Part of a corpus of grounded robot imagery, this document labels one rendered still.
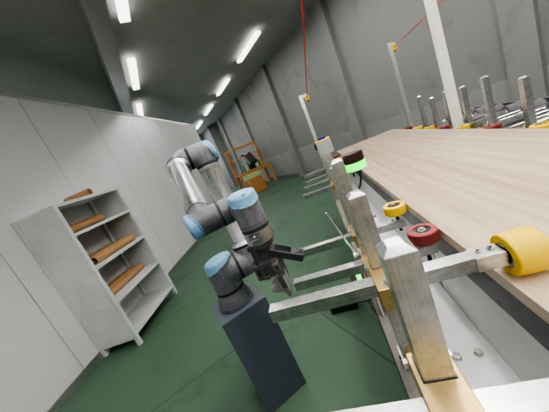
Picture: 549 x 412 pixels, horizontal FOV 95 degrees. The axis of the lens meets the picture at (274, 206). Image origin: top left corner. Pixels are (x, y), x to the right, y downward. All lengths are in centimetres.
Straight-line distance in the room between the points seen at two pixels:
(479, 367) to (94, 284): 282
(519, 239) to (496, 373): 36
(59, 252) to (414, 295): 294
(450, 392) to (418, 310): 10
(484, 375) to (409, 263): 58
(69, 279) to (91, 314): 40
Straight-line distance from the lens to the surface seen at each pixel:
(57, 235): 298
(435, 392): 39
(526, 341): 72
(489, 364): 87
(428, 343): 36
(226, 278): 133
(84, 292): 310
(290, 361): 162
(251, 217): 73
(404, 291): 31
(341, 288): 57
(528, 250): 61
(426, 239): 81
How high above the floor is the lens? 129
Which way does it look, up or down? 13 degrees down
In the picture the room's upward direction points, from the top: 23 degrees counter-clockwise
